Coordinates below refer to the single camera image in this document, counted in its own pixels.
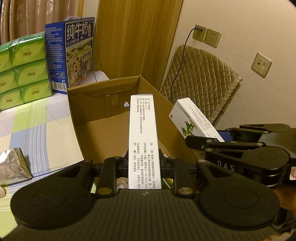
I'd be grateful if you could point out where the large white medicine box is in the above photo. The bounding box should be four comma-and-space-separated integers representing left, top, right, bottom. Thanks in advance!
128, 94, 162, 190

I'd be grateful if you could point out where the long white slim box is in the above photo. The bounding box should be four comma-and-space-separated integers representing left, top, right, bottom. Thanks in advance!
169, 97, 225, 142

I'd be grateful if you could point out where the silver foil pouch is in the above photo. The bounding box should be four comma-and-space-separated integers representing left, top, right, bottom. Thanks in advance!
0, 148, 32, 186

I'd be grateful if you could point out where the white plastic spoon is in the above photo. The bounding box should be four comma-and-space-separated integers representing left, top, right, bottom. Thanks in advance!
0, 187, 6, 198

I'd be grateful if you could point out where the wire rack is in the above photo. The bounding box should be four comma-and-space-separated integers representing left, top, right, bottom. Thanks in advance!
116, 177, 129, 190

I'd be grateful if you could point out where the green white medicine box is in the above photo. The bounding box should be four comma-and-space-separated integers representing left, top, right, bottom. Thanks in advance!
161, 178, 173, 189

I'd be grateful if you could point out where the person right hand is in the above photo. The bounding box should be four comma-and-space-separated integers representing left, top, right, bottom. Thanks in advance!
273, 184, 296, 218

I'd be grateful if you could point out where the quilted chair cover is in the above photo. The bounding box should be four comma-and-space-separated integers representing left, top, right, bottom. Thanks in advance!
159, 45, 242, 126

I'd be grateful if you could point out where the brown cardboard box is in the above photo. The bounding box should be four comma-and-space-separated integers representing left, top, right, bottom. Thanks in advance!
68, 76, 198, 163

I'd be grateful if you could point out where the checkered tablecloth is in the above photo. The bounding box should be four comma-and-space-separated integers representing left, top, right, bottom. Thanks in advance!
1, 93, 84, 237

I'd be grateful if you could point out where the wooden door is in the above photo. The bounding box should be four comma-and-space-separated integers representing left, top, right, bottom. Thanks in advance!
93, 0, 183, 89

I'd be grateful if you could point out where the green tissue box pack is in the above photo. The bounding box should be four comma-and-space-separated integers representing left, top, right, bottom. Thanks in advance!
1, 32, 52, 111

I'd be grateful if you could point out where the blue milk carton box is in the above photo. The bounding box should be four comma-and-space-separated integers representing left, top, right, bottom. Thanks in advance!
45, 17, 95, 94

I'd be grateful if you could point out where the beige curtain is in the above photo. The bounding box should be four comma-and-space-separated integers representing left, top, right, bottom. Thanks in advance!
1, 0, 84, 44

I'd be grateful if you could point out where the wall data socket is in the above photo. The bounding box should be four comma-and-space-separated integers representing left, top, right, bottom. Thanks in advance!
251, 53, 272, 78

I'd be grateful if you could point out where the wall power socket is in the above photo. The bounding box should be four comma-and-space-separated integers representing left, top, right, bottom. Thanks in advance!
193, 25, 221, 48

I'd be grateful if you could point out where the black charger cable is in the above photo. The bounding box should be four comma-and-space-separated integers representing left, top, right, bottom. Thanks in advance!
169, 26, 204, 103

